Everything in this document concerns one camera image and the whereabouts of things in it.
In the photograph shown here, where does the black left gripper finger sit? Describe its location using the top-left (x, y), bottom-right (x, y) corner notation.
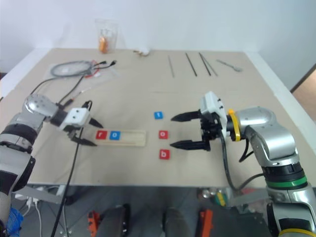
top-left (88, 118), bottom-right (104, 129)
top-left (71, 136), bottom-right (98, 147)

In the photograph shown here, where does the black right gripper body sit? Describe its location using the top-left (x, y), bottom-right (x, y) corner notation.
top-left (199, 113), bottom-right (222, 151)

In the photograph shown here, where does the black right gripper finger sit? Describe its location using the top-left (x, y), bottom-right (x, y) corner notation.
top-left (169, 139), bottom-right (211, 152)
top-left (170, 110), bottom-right (202, 122)

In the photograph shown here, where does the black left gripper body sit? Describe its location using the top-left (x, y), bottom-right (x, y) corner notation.
top-left (64, 126), bottom-right (84, 142)

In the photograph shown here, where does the red letter block b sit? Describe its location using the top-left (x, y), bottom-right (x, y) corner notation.
top-left (158, 148), bottom-right (171, 160)

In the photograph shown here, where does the wooden letter tray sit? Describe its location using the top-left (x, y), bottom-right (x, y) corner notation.
top-left (95, 129), bottom-right (147, 148)

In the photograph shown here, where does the thin dark rod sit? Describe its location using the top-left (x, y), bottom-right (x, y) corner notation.
top-left (200, 55), bottom-right (219, 77)
top-left (198, 52), bottom-right (212, 76)
top-left (185, 52), bottom-right (198, 78)

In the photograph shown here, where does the green yellow item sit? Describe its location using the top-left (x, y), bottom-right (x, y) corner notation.
top-left (213, 189), bottom-right (227, 207)

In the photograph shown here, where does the grey metal spoon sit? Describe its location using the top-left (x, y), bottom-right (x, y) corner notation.
top-left (216, 59), bottom-right (243, 73)

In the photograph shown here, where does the small white object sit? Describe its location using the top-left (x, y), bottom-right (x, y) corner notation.
top-left (133, 47), bottom-right (151, 57)

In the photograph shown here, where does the orange item in bag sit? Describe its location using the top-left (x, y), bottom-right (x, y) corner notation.
top-left (98, 35), bottom-right (110, 53)

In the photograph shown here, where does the orange clamp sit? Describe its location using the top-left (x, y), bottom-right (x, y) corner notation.
top-left (199, 209), bottom-right (214, 237)
top-left (87, 210), bottom-right (103, 235)

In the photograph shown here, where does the clear plastic bag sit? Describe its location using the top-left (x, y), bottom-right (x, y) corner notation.
top-left (94, 18), bottom-right (119, 54)

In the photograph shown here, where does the blue crumpled item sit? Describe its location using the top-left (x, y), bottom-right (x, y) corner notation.
top-left (5, 206), bottom-right (25, 236)

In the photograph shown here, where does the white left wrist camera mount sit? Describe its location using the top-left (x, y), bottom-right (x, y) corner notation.
top-left (59, 108), bottom-right (90, 132)

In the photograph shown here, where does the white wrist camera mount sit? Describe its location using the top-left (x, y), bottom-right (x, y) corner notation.
top-left (59, 108), bottom-right (90, 132)
top-left (199, 91), bottom-right (229, 143)

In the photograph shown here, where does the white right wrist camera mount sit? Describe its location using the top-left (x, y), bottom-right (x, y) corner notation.
top-left (199, 91), bottom-right (229, 143)

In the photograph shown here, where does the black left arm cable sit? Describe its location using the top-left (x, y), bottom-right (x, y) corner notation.
top-left (49, 100), bottom-right (94, 237)

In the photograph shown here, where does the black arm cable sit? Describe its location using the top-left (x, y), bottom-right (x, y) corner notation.
top-left (220, 134), bottom-right (266, 191)
top-left (49, 100), bottom-right (94, 237)

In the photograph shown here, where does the cable with red plug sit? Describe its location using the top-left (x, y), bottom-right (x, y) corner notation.
top-left (61, 89), bottom-right (87, 105)

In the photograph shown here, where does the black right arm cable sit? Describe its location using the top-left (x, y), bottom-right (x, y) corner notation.
top-left (220, 134), bottom-right (266, 191)

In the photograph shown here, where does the black cable on table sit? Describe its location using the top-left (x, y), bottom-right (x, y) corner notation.
top-left (30, 74), bottom-right (86, 106)

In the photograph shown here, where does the red thin cable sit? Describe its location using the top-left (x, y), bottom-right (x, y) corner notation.
top-left (84, 60), bottom-right (102, 79)

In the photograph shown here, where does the coiled black cable in bag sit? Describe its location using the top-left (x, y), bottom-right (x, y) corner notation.
top-left (43, 60), bottom-right (120, 81)

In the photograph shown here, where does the black usb cable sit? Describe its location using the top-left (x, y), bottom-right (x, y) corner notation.
top-left (92, 60), bottom-right (118, 69)

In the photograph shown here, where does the coiled grey cable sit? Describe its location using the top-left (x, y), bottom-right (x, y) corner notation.
top-left (50, 61), bottom-right (94, 77)

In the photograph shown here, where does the white power cable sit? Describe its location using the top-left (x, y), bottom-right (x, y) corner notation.
top-left (14, 192), bottom-right (51, 237)

